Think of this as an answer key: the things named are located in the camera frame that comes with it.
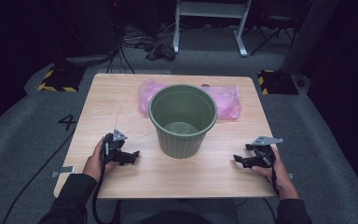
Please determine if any white metal stand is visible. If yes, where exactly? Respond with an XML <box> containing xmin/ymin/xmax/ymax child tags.
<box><xmin>172</xmin><ymin>0</ymin><xmax>253</xmax><ymax>58</ymax></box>

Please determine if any tangle of black cables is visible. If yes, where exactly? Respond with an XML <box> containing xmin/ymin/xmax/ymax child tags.
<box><xmin>106</xmin><ymin>22</ymin><xmax>157</xmax><ymax>75</ymax></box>

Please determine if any dark cloth bundle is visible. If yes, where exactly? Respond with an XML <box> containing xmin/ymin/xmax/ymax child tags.
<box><xmin>145</xmin><ymin>42</ymin><xmax>176</xmax><ymax>62</ymax></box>

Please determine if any green plastic bin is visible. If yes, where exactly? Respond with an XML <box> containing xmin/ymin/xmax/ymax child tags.
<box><xmin>148</xmin><ymin>83</ymin><xmax>219</xmax><ymax>160</ymax></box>

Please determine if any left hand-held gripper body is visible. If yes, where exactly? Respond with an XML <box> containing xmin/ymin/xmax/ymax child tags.
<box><xmin>102</xmin><ymin>129</ymin><xmax>129</xmax><ymax>165</ymax></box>

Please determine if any round grey stand base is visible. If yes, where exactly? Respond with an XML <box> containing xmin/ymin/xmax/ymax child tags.
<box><xmin>64</xmin><ymin>54</ymin><xmax>113</xmax><ymax>67</ymax></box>

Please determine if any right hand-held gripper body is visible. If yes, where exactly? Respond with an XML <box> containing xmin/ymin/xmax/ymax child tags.
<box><xmin>252</xmin><ymin>135</ymin><xmax>283</xmax><ymax>168</ymax></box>

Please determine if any black floor cable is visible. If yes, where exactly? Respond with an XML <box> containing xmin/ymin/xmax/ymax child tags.
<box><xmin>1</xmin><ymin>129</ymin><xmax>77</xmax><ymax>224</ymax></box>

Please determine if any person's lap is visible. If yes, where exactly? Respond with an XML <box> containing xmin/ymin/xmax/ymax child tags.
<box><xmin>117</xmin><ymin>199</ymin><xmax>241</xmax><ymax>224</ymax></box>

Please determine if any yellow black striped block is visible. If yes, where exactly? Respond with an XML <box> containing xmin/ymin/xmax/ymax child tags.
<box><xmin>257</xmin><ymin>69</ymin><xmax>300</xmax><ymax>96</ymax></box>
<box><xmin>37</xmin><ymin>65</ymin><xmax>87</xmax><ymax>93</ymax></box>

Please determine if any black tripod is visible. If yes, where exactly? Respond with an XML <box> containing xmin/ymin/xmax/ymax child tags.
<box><xmin>250</xmin><ymin>17</ymin><xmax>296</xmax><ymax>56</ymax></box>

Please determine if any grey curtain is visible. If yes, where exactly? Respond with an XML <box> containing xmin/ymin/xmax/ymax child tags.
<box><xmin>281</xmin><ymin>0</ymin><xmax>339</xmax><ymax>76</ymax></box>

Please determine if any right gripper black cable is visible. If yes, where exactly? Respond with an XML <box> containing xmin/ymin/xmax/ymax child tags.
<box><xmin>269</xmin><ymin>165</ymin><xmax>282</xmax><ymax>197</ymax></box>

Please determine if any person's right hand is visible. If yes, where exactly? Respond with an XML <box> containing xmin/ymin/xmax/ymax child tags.
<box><xmin>251</xmin><ymin>147</ymin><xmax>300</xmax><ymax>200</ymax></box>

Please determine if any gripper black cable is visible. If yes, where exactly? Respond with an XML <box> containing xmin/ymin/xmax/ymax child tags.
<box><xmin>91</xmin><ymin>163</ymin><xmax>119</xmax><ymax>224</ymax></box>
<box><xmin>269</xmin><ymin>165</ymin><xmax>282</xmax><ymax>197</ymax></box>

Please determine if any pink plastic bag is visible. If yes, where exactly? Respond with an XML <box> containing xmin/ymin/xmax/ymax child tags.
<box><xmin>137</xmin><ymin>77</ymin><xmax>242</xmax><ymax>120</ymax></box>

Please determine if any person's left hand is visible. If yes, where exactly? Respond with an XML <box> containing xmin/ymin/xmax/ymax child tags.
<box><xmin>82</xmin><ymin>138</ymin><xmax>119</xmax><ymax>183</ymax></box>

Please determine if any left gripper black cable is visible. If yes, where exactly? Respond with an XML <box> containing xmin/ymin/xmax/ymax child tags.
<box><xmin>91</xmin><ymin>163</ymin><xmax>119</xmax><ymax>224</ymax></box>

